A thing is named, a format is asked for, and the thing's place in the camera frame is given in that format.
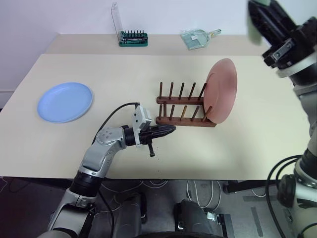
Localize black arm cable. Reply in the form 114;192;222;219
266;154;307;238
93;102;140;147

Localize white floor cable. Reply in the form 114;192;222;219
185;180;221;209

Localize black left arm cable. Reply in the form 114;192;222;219
93;102;140;147

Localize black table frame bar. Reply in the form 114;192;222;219
222;179;282;194

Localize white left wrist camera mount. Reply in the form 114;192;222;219
131;103;153;149

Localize teal item in plastic bag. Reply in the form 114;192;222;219
180;28;222;51

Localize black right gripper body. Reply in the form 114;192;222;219
262;18;317;71

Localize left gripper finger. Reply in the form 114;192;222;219
151;130;175;139
151;124;177;132

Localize dark rounded robot leg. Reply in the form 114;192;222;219
112;193;149;231
173;199;211;234

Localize silver metal foot bracket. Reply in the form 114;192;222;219
205;211;225;225

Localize green screwdriver bit set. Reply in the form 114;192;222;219
110;1;149;47

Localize light blue plate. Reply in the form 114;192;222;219
37;82;94;124

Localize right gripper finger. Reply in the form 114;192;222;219
268;0;302;30
248;0;283;49

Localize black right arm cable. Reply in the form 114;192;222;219
266;154;307;238

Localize dark wooden dish rack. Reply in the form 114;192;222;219
155;82;216;128

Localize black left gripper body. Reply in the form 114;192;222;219
138;128;159;158

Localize pink plate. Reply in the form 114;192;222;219
202;58;238;124

